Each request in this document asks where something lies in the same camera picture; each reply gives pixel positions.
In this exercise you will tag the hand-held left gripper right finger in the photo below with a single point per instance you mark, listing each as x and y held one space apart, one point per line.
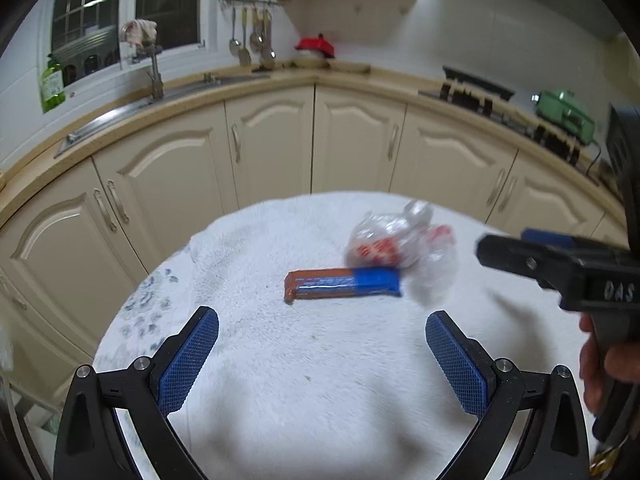
457 365

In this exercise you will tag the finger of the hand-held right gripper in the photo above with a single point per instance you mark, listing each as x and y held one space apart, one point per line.
545 237
520 260

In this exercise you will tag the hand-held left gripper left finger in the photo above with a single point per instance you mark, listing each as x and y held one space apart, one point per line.
190 360

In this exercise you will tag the brown blue bar packet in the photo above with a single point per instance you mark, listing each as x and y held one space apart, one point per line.
350 282

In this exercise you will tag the clear bag red print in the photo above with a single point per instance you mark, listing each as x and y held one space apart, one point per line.
380 245

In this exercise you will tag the person's right hand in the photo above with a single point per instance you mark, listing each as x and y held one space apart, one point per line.
595 375

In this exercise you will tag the black glass gas stove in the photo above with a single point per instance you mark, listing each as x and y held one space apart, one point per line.
550 140

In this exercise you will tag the white towel tablecloth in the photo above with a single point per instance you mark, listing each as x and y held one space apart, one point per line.
300 385

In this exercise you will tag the green electric cooker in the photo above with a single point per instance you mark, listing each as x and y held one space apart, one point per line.
565 115

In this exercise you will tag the gold foil wrapper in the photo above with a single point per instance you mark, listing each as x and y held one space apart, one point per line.
605 460

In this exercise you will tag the cream kitchen base cabinets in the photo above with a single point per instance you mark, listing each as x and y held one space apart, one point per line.
280 140

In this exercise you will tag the beige kitchen countertop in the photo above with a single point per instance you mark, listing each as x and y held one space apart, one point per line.
350 77

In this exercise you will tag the steel sink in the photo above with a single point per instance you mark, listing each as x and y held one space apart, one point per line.
100 122

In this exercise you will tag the beige shallow bowl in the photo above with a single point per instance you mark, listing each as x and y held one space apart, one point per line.
350 66

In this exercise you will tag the metal faucet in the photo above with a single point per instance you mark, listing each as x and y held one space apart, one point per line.
157 85

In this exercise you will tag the white bowl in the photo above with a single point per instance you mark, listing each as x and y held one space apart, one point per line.
307 61

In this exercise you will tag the red pot lid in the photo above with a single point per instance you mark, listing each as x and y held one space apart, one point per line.
315 45

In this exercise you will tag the green dish soap bottle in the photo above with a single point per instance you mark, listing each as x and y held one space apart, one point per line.
52 90

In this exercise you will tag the metal spatula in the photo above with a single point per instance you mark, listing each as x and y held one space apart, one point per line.
245 55

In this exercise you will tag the metal spoon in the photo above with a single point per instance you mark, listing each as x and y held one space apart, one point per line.
234 47

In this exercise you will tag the metal skimmer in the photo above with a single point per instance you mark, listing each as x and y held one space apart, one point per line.
256 40

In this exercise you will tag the pink cloth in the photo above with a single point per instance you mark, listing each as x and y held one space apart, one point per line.
140 32

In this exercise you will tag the kitchen window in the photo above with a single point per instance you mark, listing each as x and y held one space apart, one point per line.
165 5

